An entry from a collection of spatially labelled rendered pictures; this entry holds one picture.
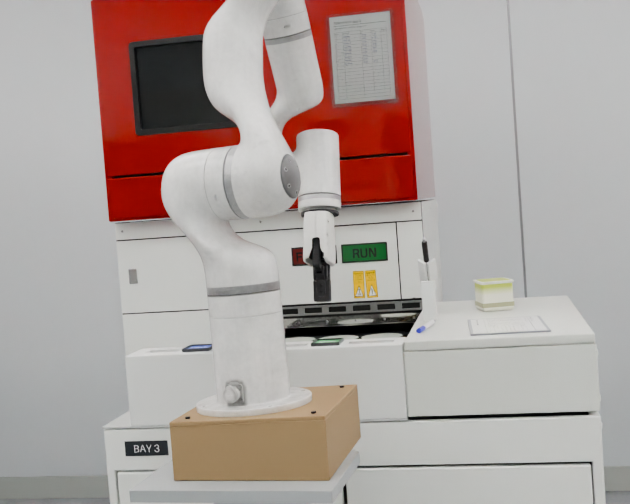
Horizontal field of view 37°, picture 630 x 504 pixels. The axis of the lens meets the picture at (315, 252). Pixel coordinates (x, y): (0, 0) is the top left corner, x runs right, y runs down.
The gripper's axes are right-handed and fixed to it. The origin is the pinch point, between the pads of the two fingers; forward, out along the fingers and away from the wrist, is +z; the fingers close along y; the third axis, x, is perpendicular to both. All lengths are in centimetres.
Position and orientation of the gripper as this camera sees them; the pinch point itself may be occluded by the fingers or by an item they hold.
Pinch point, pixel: (322, 291)
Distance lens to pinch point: 181.3
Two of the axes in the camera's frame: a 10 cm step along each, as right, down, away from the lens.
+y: -2.0, -1.5, -9.7
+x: 9.8, -0.6, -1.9
